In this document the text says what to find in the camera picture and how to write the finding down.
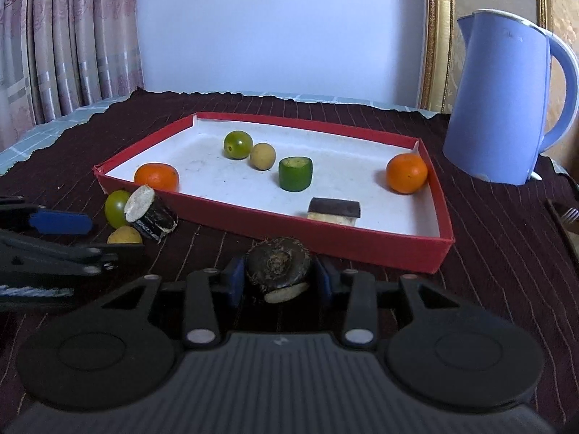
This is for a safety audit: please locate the green cylinder piece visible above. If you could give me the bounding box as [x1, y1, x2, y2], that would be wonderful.
[278, 156, 314, 192]

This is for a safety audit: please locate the beige round fruit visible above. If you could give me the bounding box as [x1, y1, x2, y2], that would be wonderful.
[250, 143, 276, 171]

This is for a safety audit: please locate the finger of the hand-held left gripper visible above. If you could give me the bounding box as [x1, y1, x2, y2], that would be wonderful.
[0, 196, 93, 237]
[0, 228, 145, 281]

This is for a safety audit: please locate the red shallow cardboard box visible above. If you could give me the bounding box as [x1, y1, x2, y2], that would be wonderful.
[93, 111, 454, 275]

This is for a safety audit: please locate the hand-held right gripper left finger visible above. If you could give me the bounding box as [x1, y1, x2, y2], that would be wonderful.
[102, 255, 247, 349]

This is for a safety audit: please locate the green round fruit with hole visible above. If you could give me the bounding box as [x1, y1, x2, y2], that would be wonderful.
[223, 130, 253, 161]

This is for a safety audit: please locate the blue electric kettle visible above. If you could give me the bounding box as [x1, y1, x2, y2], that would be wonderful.
[442, 8, 579, 186]

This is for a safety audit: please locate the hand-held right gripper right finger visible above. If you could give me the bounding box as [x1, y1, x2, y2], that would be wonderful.
[314, 257, 457, 349]

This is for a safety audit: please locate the small yellow round fruit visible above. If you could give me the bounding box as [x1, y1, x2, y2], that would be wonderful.
[107, 227, 144, 245]

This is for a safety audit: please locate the dark maroon striped tablecloth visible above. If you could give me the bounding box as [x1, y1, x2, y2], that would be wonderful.
[0, 88, 579, 434]

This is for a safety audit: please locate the round orange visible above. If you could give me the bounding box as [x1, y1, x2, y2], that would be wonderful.
[386, 153, 428, 195]

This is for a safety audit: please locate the dark cylinder with white end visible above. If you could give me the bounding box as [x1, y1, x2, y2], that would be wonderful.
[123, 184, 179, 242]

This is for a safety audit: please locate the dark flat object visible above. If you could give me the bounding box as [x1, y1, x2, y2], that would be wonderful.
[545, 198, 579, 281]

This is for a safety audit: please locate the flattish orange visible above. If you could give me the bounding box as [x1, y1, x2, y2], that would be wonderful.
[134, 163, 180, 192]

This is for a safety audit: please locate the pink patterned curtain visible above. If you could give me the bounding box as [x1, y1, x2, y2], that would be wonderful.
[0, 0, 144, 150]

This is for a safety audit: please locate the dark round hairy slice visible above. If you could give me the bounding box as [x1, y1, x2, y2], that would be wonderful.
[244, 236, 313, 305]

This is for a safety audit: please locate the dark brown slab piece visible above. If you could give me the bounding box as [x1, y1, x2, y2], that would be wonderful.
[308, 198, 361, 227]

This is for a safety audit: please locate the plain green round fruit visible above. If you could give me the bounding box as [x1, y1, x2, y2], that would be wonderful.
[104, 190, 133, 229]

